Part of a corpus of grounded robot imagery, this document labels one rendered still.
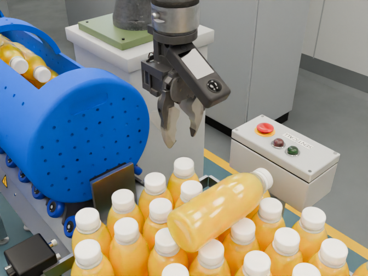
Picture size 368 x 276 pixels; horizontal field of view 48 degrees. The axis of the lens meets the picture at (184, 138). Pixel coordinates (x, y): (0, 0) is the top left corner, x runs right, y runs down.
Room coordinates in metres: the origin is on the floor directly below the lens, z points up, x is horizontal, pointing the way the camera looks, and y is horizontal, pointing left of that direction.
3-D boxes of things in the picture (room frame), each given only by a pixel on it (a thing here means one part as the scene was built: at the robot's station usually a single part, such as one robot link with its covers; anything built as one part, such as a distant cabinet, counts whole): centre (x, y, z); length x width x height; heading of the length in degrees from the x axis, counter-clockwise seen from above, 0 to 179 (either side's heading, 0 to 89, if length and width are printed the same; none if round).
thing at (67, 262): (0.60, 0.10, 0.96); 0.40 x 0.01 x 0.03; 131
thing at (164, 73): (0.65, 0.02, 1.30); 0.09 x 0.08 x 0.12; 41
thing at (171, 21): (0.64, 0.02, 1.38); 0.08 x 0.08 x 0.05
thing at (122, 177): (0.66, 0.15, 0.99); 0.10 x 0.02 x 0.12; 131
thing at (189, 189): (0.56, -0.01, 1.09); 0.04 x 0.04 x 0.02
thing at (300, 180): (0.70, -0.20, 1.05); 0.20 x 0.10 x 0.10; 41
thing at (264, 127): (0.74, -0.17, 1.11); 0.04 x 0.04 x 0.01
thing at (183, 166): (0.63, 0.00, 1.09); 0.04 x 0.04 x 0.02
